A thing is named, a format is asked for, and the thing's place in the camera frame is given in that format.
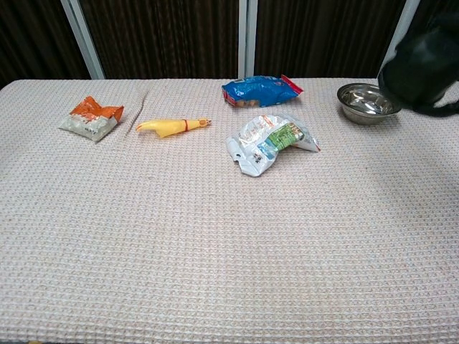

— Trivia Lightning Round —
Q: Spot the yellow rubber chicken toy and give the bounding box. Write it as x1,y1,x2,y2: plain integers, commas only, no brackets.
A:
135,118,212,139

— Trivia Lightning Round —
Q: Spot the orange white snack bag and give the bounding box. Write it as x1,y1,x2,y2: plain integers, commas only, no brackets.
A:
58,95,126,143

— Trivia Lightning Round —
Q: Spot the blue snack bag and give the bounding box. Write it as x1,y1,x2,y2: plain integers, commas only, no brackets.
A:
221,74,304,109

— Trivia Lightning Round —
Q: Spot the dark brown curtain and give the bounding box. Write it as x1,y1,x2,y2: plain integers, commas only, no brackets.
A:
0,0,459,89

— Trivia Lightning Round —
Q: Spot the black upside-down bowl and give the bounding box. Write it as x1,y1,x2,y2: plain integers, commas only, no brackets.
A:
377,9,459,113

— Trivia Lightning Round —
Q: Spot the pink waffle-weave tablecloth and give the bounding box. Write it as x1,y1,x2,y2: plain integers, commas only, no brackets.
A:
0,77,459,344

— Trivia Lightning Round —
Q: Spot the white frame post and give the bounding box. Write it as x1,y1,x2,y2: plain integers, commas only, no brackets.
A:
379,0,421,75
60,0,106,80
237,0,259,80

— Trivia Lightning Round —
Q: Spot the crumpled white green snack bag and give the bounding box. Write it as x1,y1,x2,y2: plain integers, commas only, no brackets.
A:
224,113,321,177

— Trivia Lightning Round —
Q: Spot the stainless steel bowl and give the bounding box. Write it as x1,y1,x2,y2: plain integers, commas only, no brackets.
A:
336,82,403,126

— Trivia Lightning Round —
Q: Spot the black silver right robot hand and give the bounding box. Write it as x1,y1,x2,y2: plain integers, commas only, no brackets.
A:
412,100,459,118

